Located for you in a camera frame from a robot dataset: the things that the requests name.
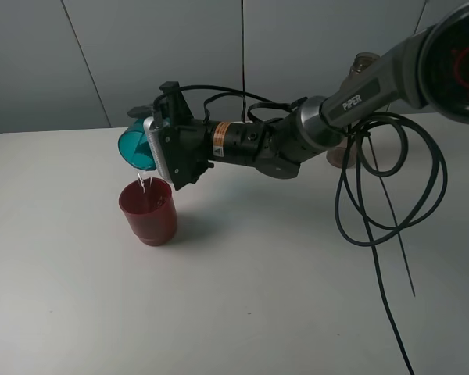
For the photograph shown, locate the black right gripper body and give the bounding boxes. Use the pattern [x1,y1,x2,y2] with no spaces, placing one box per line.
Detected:
[197,119,281,172]

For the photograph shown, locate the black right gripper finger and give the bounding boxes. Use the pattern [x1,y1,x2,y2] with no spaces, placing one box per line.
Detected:
[172,163,213,191]
[127,104,155,117]

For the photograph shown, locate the teal transparent plastic cup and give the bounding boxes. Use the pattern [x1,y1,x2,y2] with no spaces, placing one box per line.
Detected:
[117,116,156,171]

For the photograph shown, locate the smoky transparent water bottle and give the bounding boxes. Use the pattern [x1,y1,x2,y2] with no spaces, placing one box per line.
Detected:
[326,52,380,169]

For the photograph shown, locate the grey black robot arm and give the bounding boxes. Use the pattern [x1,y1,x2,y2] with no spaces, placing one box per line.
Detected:
[128,2,469,189]

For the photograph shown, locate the red plastic cup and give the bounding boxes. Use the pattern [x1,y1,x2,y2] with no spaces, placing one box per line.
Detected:
[118,177,177,246]

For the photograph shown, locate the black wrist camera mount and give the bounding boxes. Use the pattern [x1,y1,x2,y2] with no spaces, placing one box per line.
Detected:
[148,81,198,185]

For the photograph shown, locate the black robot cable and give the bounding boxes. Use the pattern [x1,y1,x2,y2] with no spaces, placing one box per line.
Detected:
[154,84,449,375]

